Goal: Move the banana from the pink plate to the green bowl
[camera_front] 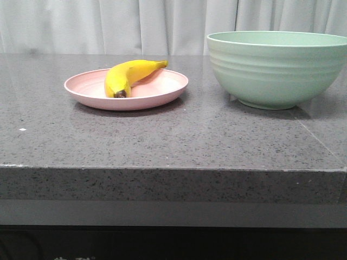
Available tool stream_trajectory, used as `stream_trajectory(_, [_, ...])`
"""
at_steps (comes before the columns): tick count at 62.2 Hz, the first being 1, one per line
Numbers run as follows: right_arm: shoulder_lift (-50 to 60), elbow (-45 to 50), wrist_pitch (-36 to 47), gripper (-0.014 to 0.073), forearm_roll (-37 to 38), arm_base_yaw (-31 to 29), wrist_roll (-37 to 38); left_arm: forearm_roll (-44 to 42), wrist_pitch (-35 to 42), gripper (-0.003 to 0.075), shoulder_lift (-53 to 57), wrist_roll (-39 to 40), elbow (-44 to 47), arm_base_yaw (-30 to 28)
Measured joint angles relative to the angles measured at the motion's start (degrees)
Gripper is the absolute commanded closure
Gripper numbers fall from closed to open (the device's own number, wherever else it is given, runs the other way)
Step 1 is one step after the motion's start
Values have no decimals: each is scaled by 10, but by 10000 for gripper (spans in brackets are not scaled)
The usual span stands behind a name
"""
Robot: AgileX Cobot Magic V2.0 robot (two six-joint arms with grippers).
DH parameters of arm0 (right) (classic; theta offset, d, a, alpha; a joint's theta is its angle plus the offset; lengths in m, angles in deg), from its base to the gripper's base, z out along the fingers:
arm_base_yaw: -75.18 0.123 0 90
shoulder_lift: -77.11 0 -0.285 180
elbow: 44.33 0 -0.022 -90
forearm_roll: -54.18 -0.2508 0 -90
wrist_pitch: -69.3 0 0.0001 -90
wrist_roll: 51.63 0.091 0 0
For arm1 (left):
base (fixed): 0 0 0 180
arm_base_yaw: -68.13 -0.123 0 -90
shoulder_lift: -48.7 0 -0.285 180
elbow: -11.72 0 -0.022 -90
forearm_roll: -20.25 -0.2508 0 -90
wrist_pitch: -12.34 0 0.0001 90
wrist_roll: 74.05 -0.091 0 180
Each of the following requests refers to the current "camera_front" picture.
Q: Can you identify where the green bowl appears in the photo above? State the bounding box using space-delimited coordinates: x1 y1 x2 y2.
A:
207 31 346 110

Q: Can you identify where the yellow banana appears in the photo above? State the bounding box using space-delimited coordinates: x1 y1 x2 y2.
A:
104 60 168 98

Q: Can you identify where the pink plate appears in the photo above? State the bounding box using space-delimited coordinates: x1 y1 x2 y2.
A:
64 69 189 111

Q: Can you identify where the white curtain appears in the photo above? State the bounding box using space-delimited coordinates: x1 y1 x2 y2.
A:
1 1 346 55

